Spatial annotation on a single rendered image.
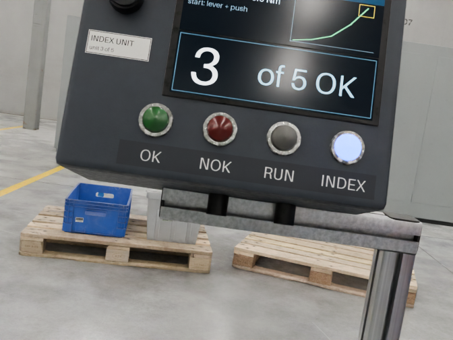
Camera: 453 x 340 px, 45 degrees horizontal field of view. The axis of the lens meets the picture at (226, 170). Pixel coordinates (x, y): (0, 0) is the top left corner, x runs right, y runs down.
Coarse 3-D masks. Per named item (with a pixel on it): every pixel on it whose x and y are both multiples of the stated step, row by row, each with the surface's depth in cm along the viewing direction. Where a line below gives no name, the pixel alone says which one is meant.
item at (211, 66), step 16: (192, 32) 43; (176, 48) 43; (192, 48) 43; (208, 48) 43; (224, 48) 43; (240, 48) 43; (176, 64) 42; (192, 64) 42; (208, 64) 43; (224, 64) 43; (176, 80) 42; (192, 80) 42; (208, 80) 42; (224, 80) 42; (208, 96) 42; (224, 96) 42
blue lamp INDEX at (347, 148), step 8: (336, 136) 42; (344, 136) 42; (352, 136) 42; (360, 136) 42; (336, 144) 42; (344, 144) 41; (352, 144) 41; (360, 144) 42; (336, 152) 42; (344, 152) 41; (352, 152) 41; (360, 152) 42; (336, 160) 42; (344, 160) 42; (352, 160) 42
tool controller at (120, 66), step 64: (128, 0) 42; (192, 0) 43; (256, 0) 43; (320, 0) 44; (384, 0) 44; (128, 64) 42; (256, 64) 43; (320, 64) 43; (384, 64) 43; (64, 128) 42; (128, 128) 42; (192, 128) 42; (256, 128) 42; (320, 128) 42; (384, 128) 42; (256, 192) 42; (320, 192) 42; (384, 192) 42
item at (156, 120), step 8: (152, 104) 42; (160, 104) 42; (144, 112) 42; (152, 112) 41; (160, 112) 41; (168, 112) 42; (144, 120) 41; (152, 120) 41; (160, 120) 41; (168, 120) 42; (144, 128) 42; (152, 128) 41; (160, 128) 41; (168, 128) 42; (152, 136) 42; (160, 136) 42
